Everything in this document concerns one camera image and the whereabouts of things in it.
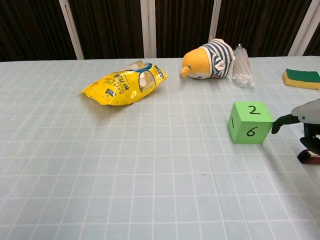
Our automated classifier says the clear plastic straw bundle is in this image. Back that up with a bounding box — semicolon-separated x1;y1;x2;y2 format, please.
231;43;257;90

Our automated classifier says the yellow plush toy striped shirt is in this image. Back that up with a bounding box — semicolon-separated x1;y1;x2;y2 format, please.
180;38;236;81

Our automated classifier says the white partition frame post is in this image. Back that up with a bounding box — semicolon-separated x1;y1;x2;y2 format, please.
139;0;157;59
208;0;224;44
288;0;320;57
58;0;85;61

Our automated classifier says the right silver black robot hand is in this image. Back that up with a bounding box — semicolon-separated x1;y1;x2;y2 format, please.
271;98;320;152

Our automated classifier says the green numbered cube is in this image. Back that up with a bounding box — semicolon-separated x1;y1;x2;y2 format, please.
227;101;276;145

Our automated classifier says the yellow snack bag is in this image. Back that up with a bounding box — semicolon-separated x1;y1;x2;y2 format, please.
76;59;168;107

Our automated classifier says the yellow green sponge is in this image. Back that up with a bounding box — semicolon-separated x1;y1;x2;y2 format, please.
281;68;320;91

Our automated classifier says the light blue checkered tablecloth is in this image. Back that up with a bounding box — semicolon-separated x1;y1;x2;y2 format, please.
0;55;320;240

